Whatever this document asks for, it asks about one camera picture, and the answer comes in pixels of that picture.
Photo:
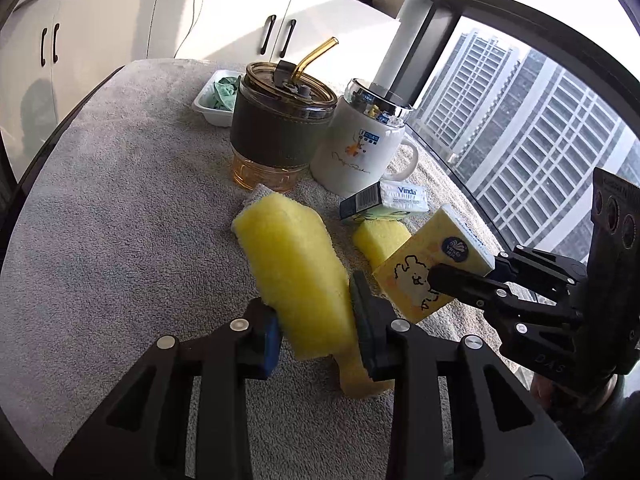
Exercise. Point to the grey towel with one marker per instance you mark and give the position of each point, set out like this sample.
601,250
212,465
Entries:
125,210

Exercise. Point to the blue and white tissue pack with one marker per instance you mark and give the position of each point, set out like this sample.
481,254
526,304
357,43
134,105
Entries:
400,199

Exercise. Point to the amber glass cup green sleeve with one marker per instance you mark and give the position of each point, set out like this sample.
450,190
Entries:
280,130

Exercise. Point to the amber glass straw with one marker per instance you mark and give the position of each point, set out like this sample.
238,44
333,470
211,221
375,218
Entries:
312,55

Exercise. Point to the person's right hand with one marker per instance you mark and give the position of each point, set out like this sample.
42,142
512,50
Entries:
542,392

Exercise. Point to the green cloth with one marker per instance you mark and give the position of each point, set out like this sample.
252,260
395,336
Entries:
225,92

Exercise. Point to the small yellow sponge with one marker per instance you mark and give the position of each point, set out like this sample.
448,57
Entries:
380,242
357,385

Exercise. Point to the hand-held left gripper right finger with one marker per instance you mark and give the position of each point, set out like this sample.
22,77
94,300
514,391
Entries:
364,332

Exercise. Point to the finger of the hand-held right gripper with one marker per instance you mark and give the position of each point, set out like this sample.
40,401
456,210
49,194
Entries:
465,285
545,270

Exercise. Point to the yellow tissue pack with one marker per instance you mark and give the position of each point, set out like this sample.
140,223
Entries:
415,270

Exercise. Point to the white cabinet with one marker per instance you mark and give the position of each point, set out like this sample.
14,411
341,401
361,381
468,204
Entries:
125,15

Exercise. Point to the grey high-rise building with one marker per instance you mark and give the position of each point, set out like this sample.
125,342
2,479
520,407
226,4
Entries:
465,90
555,150

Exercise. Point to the large yellow sponge white backing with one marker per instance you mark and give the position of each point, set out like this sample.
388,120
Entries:
285,260

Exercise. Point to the white mug with lid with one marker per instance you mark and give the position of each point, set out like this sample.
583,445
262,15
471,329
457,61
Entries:
355,150

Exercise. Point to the black window frame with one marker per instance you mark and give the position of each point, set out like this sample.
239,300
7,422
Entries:
500,5

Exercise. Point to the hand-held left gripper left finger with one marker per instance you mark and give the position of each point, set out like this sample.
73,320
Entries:
270,342

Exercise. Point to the white plastic tray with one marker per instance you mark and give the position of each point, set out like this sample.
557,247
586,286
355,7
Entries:
212,112

